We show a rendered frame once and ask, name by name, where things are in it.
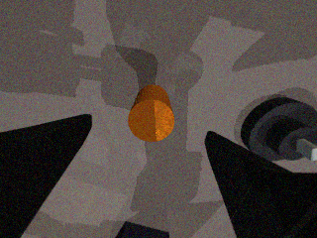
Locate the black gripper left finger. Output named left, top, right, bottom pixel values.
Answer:
left=0, top=114, right=92, bottom=238

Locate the orange knob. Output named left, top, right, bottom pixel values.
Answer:
left=128, top=85, right=174, bottom=142

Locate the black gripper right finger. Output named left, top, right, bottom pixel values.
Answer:
left=204, top=131, right=317, bottom=238

